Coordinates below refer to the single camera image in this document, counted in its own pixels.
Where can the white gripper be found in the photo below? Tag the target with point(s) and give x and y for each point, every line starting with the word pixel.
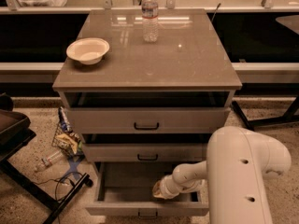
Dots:
pixel 166 186

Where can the grey drawer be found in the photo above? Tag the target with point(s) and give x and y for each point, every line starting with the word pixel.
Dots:
pixel 125 189
pixel 144 152
pixel 147 120

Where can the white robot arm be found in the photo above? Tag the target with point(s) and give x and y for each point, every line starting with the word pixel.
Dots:
pixel 237 162

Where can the grey drawer cabinet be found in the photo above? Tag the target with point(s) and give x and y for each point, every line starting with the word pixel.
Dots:
pixel 186 67

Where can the blue tape cross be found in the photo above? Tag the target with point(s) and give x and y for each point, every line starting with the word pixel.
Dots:
pixel 73 162

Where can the empty bottle on floor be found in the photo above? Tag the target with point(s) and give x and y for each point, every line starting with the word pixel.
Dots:
pixel 48 161

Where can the white paper bowl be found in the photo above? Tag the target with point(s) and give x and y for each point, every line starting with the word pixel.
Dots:
pixel 88 51

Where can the clear plastic water bottle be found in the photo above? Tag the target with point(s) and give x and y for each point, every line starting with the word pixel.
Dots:
pixel 149 10

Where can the wire basket with snacks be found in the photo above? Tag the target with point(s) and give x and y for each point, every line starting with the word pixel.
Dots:
pixel 65 138

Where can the black table frame right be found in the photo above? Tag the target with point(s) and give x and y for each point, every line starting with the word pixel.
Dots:
pixel 290 116

